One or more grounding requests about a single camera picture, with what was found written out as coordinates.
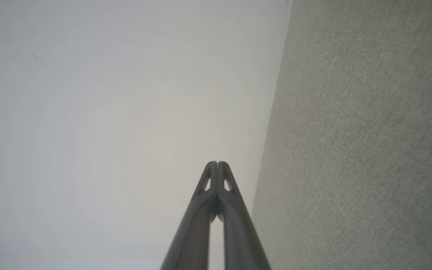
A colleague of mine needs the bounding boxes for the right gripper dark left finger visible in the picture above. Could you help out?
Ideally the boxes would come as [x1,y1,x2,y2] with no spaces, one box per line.
[160,161,219,270]

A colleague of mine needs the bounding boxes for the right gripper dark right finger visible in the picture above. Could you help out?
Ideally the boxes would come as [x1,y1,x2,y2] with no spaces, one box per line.
[218,161,273,270]

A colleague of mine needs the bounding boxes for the grey fabric sofa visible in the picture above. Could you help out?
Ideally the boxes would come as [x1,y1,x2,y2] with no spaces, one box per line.
[252,0,432,270]

